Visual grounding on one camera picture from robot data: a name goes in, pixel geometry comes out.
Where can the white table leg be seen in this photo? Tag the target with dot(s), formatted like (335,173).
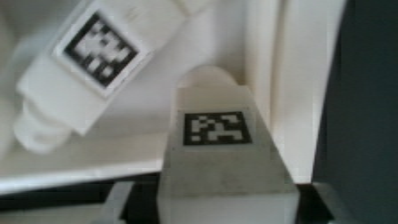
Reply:
(226,185)
(111,36)

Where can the white square tabletop tray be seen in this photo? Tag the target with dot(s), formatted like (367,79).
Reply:
(265,38)

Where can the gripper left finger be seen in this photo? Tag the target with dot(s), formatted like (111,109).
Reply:
(113,207)

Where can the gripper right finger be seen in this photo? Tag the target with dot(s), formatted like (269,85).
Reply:
(344,217)

